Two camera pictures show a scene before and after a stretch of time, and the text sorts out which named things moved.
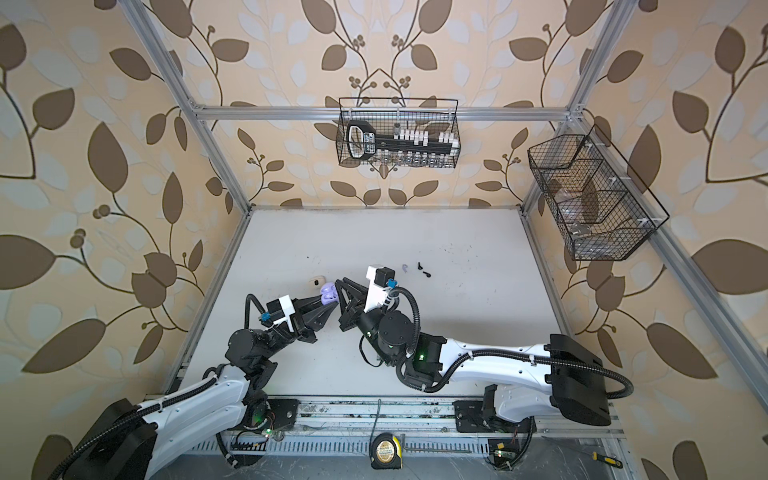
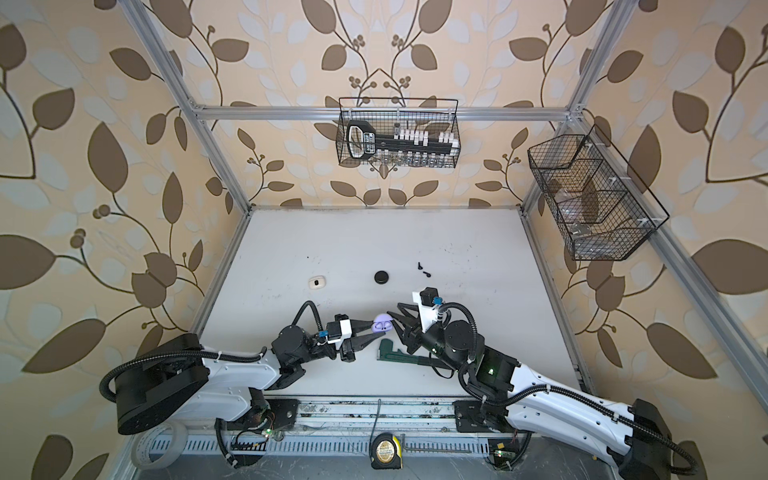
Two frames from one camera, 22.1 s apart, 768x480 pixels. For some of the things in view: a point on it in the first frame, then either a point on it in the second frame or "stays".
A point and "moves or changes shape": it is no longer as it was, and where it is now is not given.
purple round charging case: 328,294 moves or changes shape
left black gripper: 304,325 → 351,344
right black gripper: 348,309 → 410,335
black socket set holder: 363,141 stays
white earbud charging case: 316,282 stays
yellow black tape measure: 386,451 stays
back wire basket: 401,133 stays
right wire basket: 602,208 stays
